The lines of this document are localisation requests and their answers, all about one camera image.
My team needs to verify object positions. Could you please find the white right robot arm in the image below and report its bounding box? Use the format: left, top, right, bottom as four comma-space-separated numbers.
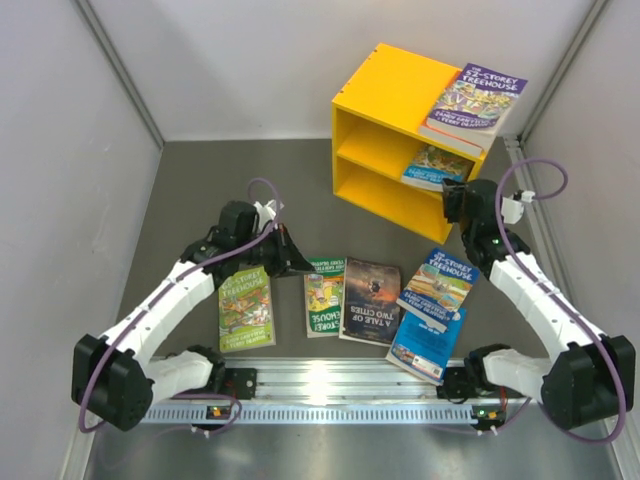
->
442, 179, 636, 430

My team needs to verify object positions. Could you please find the orange 78-storey book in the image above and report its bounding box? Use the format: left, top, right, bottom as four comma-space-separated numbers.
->
418, 124, 485, 157

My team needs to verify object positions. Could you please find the dark green treehouse book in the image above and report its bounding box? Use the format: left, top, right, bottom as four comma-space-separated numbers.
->
304, 257, 345, 338

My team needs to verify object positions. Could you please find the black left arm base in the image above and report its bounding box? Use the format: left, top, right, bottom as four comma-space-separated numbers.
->
211, 368, 257, 400

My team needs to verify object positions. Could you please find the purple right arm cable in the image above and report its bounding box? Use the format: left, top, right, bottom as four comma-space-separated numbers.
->
494, 157, 629, 445

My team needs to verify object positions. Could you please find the yellow wooden shelf cabinet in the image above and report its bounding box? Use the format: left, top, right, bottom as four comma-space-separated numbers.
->
332, 43, 460, 244

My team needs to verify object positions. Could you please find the light blue back-cover book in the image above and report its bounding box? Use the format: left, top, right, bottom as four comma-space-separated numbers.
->
385, 308, 466, 386

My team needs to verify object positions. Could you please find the blue 39-storey book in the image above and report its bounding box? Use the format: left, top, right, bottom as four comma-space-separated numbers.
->
397, 248, 480, 319

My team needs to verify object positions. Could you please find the blue 26-storey book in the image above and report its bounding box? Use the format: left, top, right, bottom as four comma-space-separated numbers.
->
401, 144, 474, 192

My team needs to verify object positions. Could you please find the purple 52-storey book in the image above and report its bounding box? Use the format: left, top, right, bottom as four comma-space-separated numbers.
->
423, 63, 528, 138

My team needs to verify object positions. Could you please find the aluminium mounting rail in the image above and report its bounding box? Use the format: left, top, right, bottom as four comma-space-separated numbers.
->
79, 355, 626, 426

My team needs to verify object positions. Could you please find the light green 65-storey book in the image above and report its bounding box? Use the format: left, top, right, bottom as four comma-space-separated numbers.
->
218, 267, 276, 353

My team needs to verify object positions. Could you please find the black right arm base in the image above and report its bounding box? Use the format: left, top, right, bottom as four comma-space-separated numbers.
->
436, 367, 497, 404

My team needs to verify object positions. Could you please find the dark Tale of Two Cities book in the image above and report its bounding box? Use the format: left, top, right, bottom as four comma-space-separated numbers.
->
339, 257, 401, 347

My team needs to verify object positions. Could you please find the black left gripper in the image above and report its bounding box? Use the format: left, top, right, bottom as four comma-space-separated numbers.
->
236, 223, 315, 278

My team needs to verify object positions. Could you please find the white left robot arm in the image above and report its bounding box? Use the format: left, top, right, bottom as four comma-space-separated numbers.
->
71, 199, 314, 433

